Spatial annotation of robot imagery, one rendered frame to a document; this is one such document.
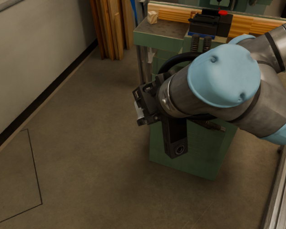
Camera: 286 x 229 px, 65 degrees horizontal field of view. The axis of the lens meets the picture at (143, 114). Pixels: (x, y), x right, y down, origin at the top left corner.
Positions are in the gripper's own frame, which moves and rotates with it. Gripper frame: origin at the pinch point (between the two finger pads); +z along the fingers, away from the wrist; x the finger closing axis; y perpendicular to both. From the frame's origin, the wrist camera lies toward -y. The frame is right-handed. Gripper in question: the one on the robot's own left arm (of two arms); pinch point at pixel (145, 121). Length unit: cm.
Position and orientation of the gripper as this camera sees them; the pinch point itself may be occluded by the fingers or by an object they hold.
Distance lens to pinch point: 58.9
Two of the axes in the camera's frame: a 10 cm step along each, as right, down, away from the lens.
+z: -3.2, 1.4, 9.4
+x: -8.8, 3.3, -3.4
